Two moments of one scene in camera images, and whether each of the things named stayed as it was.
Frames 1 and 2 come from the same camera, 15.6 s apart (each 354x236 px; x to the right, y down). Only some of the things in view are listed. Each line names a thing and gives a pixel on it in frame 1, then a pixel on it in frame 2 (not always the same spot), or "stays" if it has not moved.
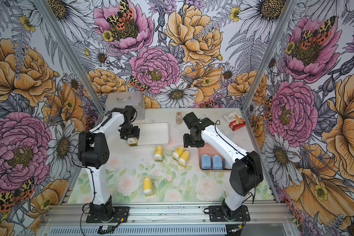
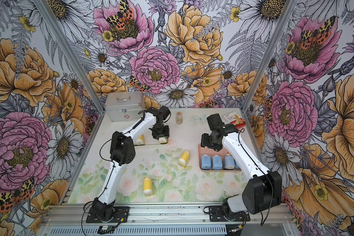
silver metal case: (120, 100) stays
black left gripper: (134, 133) → (165, 133)
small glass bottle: (179, 118) stays
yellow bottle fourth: (184, 159) stays
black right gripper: (186, 142) → (204, 142)
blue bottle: (206, 162) stays
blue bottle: (226, 166) stays
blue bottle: (217, 162) stays
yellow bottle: (178, 152) → (163, 140)
